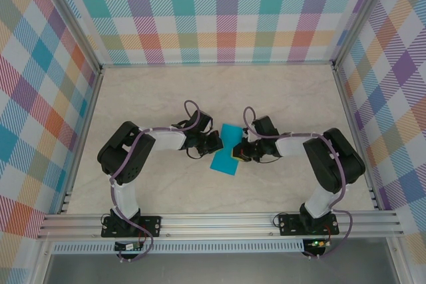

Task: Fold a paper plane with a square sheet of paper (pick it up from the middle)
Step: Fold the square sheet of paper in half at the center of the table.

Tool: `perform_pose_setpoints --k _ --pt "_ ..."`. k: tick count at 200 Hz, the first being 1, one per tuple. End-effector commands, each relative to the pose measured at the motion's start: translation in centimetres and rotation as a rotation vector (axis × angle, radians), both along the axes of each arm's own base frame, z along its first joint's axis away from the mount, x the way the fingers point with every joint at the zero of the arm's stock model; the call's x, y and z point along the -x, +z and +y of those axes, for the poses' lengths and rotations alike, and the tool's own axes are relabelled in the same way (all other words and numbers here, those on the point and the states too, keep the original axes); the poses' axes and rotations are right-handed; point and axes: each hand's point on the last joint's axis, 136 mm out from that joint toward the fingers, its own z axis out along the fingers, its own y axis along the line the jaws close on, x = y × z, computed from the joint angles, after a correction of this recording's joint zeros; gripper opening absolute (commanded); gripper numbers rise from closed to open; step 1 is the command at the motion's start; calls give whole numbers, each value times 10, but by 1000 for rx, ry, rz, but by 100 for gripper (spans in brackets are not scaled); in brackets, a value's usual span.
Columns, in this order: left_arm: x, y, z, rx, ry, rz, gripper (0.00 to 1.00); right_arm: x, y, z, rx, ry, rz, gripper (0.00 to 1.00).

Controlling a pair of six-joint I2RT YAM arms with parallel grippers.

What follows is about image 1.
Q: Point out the aluminium corner post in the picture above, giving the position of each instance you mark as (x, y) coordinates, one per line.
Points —
(79, 21)
(361, 14)

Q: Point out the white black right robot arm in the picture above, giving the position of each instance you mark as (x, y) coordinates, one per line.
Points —
(293, 146)

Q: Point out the aluminium back frame rail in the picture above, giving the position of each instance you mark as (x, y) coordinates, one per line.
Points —
(216, 64)

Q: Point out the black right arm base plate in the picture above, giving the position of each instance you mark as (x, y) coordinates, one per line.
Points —
(286, 227)

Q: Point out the long aluminium mounting rail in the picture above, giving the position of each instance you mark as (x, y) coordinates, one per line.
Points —
(216, 225)

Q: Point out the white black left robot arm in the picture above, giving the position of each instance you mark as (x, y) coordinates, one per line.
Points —
(166, 139)

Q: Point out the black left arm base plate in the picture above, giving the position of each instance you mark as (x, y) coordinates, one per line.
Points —
(153, 225)

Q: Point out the blue paper sheet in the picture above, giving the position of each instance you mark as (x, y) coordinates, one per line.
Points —
(224, 164)

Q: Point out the aluminium side frame rail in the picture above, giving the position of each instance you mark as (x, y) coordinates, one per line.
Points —
(81, 141)
(358, 141)

